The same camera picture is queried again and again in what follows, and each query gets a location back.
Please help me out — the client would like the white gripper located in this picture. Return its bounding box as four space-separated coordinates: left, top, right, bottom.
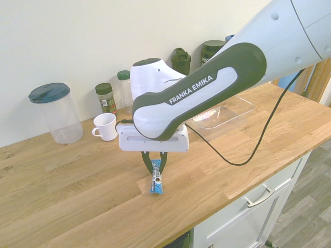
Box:
115 124 190 177

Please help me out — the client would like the blue protein bar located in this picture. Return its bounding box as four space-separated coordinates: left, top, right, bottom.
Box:
149 159 166 195

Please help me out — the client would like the clear plastic rectangular container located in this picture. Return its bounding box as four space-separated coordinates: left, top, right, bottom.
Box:
185 95 254 129

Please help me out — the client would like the large black protein tub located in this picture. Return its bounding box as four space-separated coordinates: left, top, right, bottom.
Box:
201 39 227 67

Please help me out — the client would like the white ceramic mug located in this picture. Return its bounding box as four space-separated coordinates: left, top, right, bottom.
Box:
92 112 118 142

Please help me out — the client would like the clear bottle green lid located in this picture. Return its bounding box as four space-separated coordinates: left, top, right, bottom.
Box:
116 70 134 115

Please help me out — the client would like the spice jar dark lid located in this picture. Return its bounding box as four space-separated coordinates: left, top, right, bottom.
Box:
94 82 118 117

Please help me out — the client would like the dark steel dishwasher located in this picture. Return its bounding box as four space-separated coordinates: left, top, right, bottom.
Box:
177 229 195 248

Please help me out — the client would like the black shaker bottle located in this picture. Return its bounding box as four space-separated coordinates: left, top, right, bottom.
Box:
170 47 192 78

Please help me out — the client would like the white cabinet with drawer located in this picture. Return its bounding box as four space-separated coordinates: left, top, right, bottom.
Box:
193 150 313 248

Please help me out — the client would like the clear jug blue lid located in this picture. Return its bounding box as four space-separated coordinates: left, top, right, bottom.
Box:
28 82 84 144

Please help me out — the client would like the wooden door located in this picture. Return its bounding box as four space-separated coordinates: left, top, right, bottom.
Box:
271 57 331 110

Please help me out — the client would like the silver drawer handle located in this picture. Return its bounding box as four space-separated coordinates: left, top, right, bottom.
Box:
244 188 276 209

